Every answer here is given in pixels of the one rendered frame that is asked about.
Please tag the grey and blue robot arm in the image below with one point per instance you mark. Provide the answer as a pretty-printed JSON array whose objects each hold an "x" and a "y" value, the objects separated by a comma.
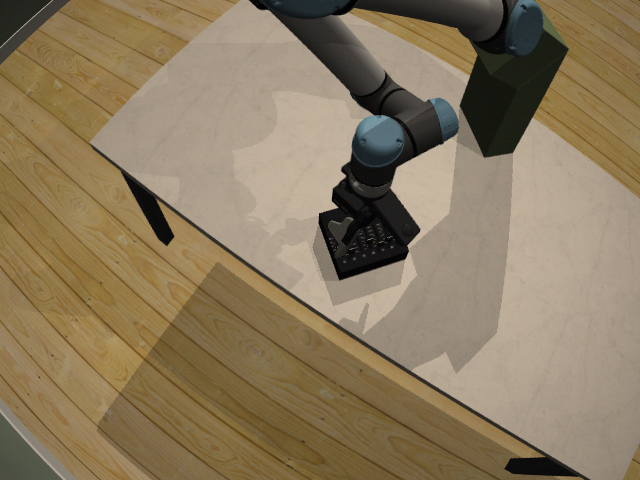
[{"x": 507, "y": 26}]

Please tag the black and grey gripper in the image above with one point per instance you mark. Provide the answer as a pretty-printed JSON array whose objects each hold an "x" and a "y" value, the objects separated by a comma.
[{"x": 349, "y": 202}]

